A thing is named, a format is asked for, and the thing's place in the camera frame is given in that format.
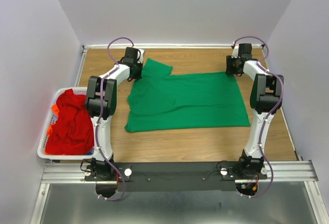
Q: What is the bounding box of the green t-shirt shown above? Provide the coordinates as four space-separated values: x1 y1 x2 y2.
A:
125 59 250 133

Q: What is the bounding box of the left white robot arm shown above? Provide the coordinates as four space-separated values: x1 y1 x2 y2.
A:
85 47 145 180

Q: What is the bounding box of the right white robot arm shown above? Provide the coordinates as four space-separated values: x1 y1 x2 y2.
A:
226 42 284 179

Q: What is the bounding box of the red t-shirt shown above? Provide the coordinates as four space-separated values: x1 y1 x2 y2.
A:
45 89 94 155

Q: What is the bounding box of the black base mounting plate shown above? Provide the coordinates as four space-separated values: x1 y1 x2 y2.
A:
82 160 267 193

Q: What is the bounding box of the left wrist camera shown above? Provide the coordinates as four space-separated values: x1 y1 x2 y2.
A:
137 49 145 64

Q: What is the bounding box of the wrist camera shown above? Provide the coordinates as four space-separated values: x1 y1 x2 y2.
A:
231 43 239 58
137 49 145 64

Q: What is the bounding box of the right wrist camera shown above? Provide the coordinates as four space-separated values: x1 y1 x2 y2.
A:
231 43 239 58

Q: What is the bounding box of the aluminium back table rail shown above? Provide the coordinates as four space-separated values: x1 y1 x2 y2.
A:
82 43 263 49

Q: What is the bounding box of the aluminium front rail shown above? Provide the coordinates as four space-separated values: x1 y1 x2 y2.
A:
41 161 318 184

